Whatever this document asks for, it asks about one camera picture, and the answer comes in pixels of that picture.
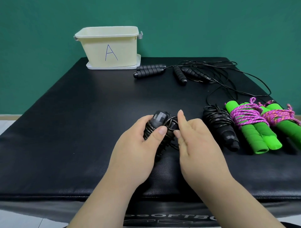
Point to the person's right forearm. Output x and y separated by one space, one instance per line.
235 204

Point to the person's right hand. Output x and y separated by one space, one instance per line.
199 152

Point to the cream plastic storage box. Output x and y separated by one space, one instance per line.
110 47

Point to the black padded mat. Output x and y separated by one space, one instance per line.
70 129

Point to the person's left hand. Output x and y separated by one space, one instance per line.
131 152

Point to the white plastic lid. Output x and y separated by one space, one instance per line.
94 66

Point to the person's left thumb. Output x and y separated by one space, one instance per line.
157 135

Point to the person's left forearm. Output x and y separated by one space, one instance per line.
105 204

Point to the person's right thumb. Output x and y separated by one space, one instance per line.
180 141

